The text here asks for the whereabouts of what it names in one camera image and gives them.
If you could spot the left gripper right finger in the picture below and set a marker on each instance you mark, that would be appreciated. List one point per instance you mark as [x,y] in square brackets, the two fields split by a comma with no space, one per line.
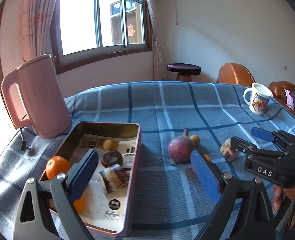
[254,220]

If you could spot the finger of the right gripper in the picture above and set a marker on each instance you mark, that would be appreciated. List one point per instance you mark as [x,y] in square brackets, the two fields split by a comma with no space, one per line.
[279,138]
[250,149]

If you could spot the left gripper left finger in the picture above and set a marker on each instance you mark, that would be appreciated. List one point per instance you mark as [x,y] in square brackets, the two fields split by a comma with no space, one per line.
[34,220]

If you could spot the large orange tangerine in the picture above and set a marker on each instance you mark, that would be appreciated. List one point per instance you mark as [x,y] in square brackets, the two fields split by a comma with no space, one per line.
[56,165]

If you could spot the brown sugarcane piece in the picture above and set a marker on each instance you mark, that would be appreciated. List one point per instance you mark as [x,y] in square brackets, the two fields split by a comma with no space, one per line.
[113,178]

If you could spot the dark round water chestnut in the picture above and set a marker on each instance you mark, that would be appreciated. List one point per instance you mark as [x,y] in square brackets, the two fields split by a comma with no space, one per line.
[110,158]

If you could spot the small yellow-brown round fruit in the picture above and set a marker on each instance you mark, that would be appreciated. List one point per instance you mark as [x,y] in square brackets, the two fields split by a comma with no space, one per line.
[110,145]

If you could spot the white cartoon mug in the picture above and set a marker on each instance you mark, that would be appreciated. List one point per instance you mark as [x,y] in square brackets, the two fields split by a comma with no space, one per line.
[257,97]

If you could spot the brown leather sofa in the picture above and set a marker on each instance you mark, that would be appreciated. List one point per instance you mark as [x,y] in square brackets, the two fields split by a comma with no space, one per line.
[282,91]

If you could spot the pink metal tin box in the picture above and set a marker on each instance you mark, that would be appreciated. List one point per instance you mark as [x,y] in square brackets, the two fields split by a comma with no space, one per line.
[109,194]

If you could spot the small yellow-green fruit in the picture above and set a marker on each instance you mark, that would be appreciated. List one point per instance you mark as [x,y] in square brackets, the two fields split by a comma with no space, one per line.
[196,139]

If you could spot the purple passion fruit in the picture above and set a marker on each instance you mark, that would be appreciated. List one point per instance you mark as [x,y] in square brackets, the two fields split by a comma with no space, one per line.
[180,148]

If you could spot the blue plaid tablecloth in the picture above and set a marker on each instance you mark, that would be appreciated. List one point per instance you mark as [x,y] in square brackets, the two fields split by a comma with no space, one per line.
[169,201]

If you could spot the pink electric kettle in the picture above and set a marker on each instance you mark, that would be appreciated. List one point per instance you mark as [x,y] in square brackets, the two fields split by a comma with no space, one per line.
[40,95]

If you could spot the purple cushioned stool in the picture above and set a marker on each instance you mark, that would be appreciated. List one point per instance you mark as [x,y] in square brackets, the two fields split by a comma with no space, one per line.
[184,71]

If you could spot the pink curtain right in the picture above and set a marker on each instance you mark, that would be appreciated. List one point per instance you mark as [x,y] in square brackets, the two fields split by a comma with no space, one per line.
[158,65]

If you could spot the pink curtain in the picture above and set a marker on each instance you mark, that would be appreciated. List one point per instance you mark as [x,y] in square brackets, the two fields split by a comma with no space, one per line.
[36,18]
[158,65]

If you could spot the pink curtain left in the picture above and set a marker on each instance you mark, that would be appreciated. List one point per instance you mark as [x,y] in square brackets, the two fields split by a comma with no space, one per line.
[36,18]

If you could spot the window with brown frame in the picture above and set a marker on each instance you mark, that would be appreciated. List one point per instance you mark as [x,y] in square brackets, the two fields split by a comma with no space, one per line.
[86,31]

